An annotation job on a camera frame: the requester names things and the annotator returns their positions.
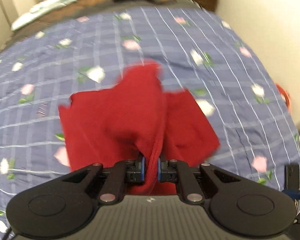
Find red knit shirt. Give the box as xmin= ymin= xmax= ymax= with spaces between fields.
xmin=58 ymin=61 xmax=220 ymax=195

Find orange round object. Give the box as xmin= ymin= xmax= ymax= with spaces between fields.
xmin=276 ymin=83 xmax=292 ymax=113

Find blue checked floral quilt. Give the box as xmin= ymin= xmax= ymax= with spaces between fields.
xmin=0 ymin=7 xmax=300 ymax=239

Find white light-blue pillow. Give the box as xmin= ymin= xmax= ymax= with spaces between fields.
xmin=11 ymin=0 xmax=77 ymax=32

